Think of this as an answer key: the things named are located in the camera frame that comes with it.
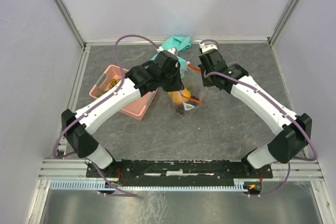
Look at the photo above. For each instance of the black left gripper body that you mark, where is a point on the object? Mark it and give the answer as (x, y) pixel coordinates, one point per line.
(171, 82)

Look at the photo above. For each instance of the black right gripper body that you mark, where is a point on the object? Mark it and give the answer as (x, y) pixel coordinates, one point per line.
(208, 81)

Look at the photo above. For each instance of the yellow orange peach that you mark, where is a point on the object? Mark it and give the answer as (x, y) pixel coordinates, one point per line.
(179, 97)

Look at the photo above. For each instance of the clear zip top bag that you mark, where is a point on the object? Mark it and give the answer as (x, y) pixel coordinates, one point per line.
(191, 77)

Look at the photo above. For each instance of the black grape cluster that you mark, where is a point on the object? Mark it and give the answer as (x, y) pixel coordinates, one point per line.
(180, 109)

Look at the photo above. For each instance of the longan bunch with leaves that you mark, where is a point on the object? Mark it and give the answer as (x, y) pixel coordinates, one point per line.
(104, 88)

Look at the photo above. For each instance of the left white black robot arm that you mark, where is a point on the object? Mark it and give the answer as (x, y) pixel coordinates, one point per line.
(78, 127)

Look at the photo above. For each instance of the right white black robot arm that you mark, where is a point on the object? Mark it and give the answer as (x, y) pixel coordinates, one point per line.
(291, 130)

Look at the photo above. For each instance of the teal cloth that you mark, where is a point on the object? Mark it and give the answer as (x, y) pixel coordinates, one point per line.
(177, 42)

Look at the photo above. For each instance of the pink plastic basket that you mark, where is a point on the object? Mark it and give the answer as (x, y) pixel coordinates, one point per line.
(135, 109)

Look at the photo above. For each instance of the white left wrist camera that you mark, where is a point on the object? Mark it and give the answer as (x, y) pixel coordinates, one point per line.
(174, 51)

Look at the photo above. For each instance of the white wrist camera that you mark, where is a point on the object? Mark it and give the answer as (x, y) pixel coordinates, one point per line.
(203, 47)
(174, 51)

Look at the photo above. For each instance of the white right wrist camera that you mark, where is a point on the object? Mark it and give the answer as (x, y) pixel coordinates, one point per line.
(203, 47)

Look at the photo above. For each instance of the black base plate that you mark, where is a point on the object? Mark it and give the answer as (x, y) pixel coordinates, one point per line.
(145, 173)

